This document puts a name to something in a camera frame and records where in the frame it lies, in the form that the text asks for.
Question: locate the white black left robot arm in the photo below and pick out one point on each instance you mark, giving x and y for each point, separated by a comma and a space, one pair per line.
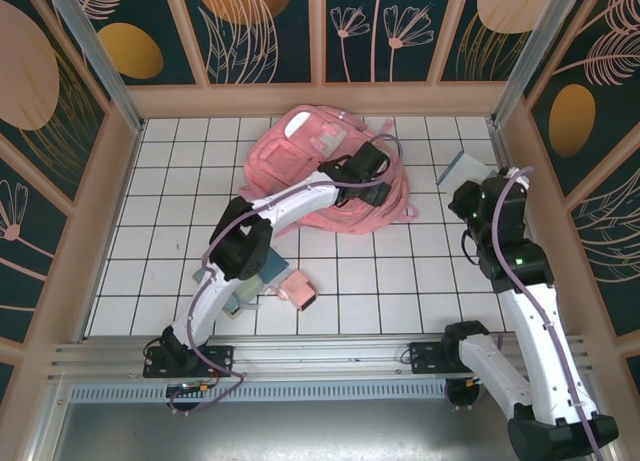
295, 206

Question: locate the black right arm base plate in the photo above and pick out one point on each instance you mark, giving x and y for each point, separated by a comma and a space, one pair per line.
425, 358

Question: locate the teal square box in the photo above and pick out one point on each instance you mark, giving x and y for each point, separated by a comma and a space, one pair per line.
276, 268

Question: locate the pink student backpack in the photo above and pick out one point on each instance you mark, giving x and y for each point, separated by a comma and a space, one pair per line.
285, 156

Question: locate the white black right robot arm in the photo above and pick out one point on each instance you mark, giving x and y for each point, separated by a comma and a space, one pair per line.
535, 331

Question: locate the sage green pencil case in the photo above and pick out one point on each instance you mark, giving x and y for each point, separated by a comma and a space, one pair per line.
248, 291

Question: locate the light blue notebook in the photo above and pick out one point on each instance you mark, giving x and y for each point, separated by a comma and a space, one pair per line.
462, 166

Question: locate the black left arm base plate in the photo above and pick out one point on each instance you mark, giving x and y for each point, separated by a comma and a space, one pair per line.
220, 361

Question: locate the aluminium corner post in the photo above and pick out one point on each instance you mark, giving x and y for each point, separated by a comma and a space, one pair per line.
92, 41
540, 41

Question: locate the aluminium front rail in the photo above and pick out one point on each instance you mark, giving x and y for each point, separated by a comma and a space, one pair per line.
320, 353

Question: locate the small pink pouch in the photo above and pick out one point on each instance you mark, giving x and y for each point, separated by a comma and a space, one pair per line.
299, 288

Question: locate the small green circuit board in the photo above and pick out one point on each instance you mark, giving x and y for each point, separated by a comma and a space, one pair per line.
187, 387

